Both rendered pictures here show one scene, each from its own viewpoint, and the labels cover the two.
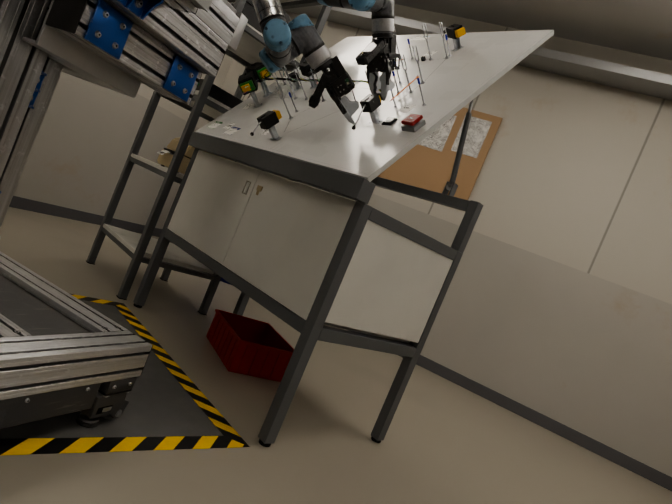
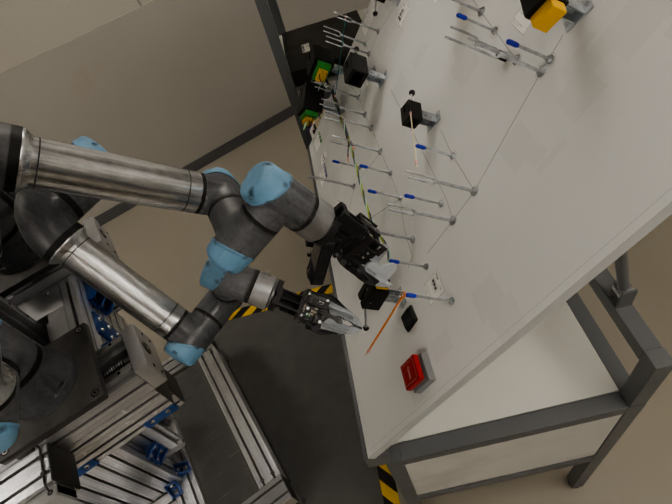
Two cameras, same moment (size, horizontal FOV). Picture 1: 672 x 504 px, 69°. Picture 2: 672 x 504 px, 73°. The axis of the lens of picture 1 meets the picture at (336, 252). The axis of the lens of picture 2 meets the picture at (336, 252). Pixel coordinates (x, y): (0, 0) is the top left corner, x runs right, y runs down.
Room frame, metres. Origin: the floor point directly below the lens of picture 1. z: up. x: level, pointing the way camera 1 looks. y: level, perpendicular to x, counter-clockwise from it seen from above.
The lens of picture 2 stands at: (1.30, -0.31, 1.92)
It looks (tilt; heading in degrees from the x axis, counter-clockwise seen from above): 49 degrees down; 51
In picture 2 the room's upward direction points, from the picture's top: 20 degrees counter-clockwise
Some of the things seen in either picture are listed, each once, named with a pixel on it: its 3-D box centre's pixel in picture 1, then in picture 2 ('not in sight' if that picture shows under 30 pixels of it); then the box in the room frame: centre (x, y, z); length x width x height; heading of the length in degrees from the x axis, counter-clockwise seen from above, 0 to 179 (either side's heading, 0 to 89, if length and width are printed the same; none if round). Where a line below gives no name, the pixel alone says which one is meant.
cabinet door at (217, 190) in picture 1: (210, 202); not in sight; (2.08, 0.57, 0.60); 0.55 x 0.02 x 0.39; 44
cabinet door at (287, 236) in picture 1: (281, 237); not in sight; (1.68, 0.19, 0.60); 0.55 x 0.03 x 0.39; 44
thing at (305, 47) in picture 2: (215, 99); (325, 47); (2.59, 0.90, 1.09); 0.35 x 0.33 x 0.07; 44
